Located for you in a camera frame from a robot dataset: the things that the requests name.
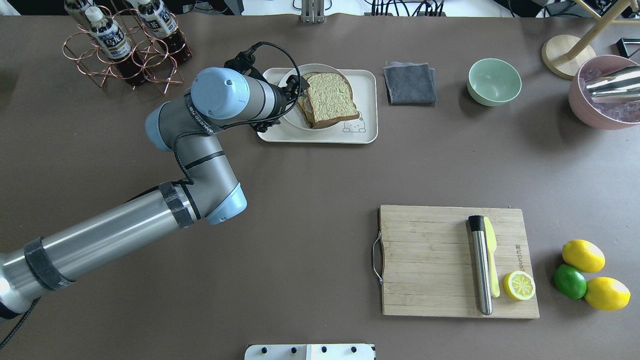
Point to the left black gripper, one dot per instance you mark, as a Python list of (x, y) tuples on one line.
[(291, 95)]

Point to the bread slice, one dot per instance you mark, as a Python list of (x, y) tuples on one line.
[(309, 99), (337, 101)]

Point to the white round plate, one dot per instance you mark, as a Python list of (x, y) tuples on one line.
[(295, 116)]

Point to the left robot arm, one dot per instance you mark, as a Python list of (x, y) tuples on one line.
[(218, 99)]

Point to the cream rabbit serving tray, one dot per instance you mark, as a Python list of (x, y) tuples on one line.
[(363, 130)]

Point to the folded grey cloth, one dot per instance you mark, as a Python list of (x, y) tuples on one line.
[(410, 83)]

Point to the tea bottle right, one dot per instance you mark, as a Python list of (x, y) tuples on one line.
[(161, 25)]

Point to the tea bottle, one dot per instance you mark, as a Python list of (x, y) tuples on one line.
[(116, 45), (76, 9), (161, 25)]

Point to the mint green bowl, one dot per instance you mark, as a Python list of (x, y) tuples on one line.
[(493, 82)]

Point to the tea bottle front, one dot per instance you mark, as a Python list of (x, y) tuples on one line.
[(116, 45)]

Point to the bamboo cutting board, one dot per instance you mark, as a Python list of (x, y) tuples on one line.
[(427, 266)]

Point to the yellow plastic knife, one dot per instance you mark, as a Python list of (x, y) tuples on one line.
[(492, 246)]

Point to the tea bottle left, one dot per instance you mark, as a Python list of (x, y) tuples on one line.
[(76, 9)]

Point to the wooden cup stand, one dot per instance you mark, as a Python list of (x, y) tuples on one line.
[(564, 54)]

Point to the half lemon slice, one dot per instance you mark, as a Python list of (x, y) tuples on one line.
[(519, 285)]

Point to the pink bowl with ice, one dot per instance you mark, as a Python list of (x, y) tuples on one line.
[(581, 104)]

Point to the steel ice scoop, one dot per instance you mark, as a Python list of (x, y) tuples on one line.
[(619, 86)]

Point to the whole lemon upper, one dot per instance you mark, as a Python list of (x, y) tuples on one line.
[(583, 255)]

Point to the whole lemon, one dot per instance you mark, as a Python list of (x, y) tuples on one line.
[(607, 294), (583, 255)]

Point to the green lime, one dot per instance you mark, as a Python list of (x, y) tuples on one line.
[(570, 282)]

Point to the whole lemon lower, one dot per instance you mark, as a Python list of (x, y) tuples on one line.
[(607, 294)]

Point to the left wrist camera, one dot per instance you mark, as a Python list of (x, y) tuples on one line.
[(243, 63)]

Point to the copper wire bottle rack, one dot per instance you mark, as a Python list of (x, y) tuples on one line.
[(159, 68)]

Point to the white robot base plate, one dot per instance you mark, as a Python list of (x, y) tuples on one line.
[(311, 351)]

